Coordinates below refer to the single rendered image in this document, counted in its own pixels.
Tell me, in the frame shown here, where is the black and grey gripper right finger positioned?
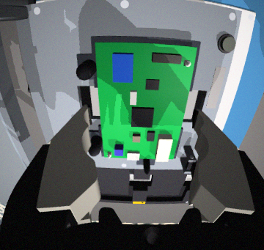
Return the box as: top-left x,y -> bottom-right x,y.
188,109 -> 264,250

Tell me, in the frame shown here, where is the green circuit board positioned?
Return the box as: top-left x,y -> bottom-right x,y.
95,43 -> 197,161

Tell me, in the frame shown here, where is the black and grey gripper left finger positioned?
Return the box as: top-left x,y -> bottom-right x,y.
0,104 -> 101,250

